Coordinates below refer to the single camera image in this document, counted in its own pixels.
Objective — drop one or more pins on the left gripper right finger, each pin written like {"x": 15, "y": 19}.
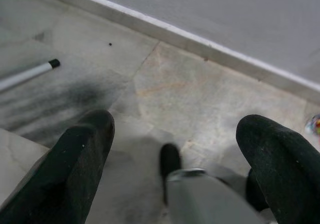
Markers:
{"x": 285, "y": 169}

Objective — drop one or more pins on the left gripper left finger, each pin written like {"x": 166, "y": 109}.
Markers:
{"x": 62, "y": 174}

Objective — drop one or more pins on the colourful plastic toy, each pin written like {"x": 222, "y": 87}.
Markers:
{"x": 314, "y": 125}

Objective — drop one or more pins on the white table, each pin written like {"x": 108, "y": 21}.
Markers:
{"x": 12, "y": 156}

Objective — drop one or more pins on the silver robot leg black foot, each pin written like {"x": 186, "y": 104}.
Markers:
{"x": 200, "y": 199}

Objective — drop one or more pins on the white pole with black tip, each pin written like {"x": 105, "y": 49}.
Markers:
{"x": 25, "y": 75}

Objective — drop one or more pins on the white marble baseboard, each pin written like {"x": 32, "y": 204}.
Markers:
{"x": 175, "y": 38}

